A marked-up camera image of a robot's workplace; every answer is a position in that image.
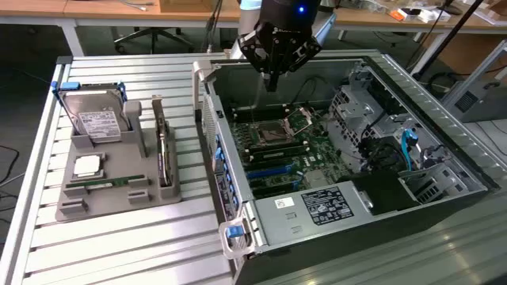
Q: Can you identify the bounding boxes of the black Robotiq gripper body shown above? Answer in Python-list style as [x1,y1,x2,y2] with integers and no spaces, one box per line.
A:
[256,0,320,55]

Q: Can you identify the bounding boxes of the graphics card with metal bracket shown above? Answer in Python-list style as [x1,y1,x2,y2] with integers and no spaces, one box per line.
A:
[150,94,174,188]

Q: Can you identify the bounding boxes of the metal socket cover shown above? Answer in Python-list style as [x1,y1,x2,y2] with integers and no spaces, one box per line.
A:
[281,106,317,137]

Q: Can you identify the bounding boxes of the brown cardboard box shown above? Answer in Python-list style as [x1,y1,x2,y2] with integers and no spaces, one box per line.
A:
[158,0,217,13]

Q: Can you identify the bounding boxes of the black office chair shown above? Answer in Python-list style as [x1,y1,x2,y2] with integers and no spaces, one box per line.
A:
[113,26,196,55]

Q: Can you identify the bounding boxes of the perforated metal drive cage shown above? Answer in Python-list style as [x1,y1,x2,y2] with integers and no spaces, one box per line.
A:
[328,64,412,140]

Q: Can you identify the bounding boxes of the CPU socket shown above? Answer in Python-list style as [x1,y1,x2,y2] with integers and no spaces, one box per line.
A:
[256,121,296,147]

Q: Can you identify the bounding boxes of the green Dell motherboard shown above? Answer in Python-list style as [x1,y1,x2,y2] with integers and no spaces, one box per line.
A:
[229,103,345,200]

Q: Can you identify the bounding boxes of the black RAM stick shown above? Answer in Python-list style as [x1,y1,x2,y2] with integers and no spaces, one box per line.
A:
[245,144,310,163]

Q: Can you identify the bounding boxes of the small white box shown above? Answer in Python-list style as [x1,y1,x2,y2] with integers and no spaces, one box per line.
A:
[416,10,450,24]

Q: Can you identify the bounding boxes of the black stand pole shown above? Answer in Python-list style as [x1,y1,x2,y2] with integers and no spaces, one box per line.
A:
[410,0,486,78]

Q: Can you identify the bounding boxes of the silver chipset heatsink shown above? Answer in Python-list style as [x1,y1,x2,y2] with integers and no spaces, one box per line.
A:
[302,171,330,186]

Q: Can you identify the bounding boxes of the wooden desk white legs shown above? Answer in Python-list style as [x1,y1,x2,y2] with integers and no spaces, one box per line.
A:
[0,0,242,57]
[332,0,507,75]

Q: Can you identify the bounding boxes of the black expansion slot blue latch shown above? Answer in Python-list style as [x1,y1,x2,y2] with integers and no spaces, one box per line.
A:
[248,178,298,191]

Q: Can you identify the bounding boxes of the grey metal cabinet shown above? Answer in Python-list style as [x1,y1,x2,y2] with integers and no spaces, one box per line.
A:
[440,40,507,123]

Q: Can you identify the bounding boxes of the black plastic shroud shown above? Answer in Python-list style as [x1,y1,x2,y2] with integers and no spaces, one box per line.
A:
[336,170,420,216]

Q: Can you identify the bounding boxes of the grey printed parts rack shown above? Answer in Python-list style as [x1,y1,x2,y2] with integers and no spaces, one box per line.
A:
[54,100,182,222]

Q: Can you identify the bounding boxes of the grey metal disk bay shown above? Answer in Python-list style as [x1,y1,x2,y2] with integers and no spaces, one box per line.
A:
[397,162,472,205]

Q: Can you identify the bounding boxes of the green RAM stick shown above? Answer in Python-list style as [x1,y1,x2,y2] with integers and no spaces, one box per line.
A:
[65,174,144,189]

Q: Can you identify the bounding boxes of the silver CPU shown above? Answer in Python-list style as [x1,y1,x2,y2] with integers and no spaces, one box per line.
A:
[73,154,102,178]

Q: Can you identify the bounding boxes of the grey power supply with labels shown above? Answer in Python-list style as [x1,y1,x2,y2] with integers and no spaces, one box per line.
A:
[252,180,376,248]

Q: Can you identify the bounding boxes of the open black PC case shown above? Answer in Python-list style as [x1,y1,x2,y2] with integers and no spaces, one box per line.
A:
[192,55,500,285]

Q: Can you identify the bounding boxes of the thin black wire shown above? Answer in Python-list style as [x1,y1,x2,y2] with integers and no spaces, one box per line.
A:
[289,75,338,105]

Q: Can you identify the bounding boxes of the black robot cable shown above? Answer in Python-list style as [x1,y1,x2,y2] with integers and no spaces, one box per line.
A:
[204,0,225,55]

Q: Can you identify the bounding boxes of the grey cable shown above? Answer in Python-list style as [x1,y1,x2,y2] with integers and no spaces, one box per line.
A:
[117,0,154,12]

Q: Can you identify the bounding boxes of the black coiled cable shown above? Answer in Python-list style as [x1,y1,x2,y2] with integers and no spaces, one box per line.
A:
[428,72,462,96]

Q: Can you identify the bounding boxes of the black power wire bundle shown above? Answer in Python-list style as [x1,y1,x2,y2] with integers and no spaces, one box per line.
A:
[356,136,412,173]

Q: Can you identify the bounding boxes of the blue SATA wire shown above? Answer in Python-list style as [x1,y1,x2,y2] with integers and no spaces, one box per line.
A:
[398,127,418,173]

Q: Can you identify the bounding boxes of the hard disk with blue bracket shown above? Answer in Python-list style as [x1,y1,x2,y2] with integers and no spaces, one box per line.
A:
[50,80,133,144]

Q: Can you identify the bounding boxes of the black floor cable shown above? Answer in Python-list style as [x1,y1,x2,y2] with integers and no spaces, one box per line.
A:
[0,144,19,185]

